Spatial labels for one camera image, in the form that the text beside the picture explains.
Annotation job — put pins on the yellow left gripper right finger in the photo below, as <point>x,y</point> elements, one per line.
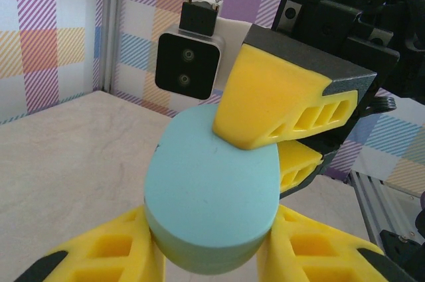
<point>315,249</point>

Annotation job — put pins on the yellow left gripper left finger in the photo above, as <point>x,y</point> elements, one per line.
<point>109,255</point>

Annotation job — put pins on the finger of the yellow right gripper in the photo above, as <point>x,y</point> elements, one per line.
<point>272,96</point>
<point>299,166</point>

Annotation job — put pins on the light blue earbud charging case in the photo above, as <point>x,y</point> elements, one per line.
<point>212,195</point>

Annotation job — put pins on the long aluminium base rail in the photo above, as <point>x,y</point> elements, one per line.
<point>372,202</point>

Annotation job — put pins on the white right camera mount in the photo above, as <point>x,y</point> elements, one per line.
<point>232,33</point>

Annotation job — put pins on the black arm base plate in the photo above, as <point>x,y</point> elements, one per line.
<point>401,252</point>

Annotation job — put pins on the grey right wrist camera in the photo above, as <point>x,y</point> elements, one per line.
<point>187,63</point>

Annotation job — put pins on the aluminium corner post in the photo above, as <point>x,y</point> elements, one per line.
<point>111,30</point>

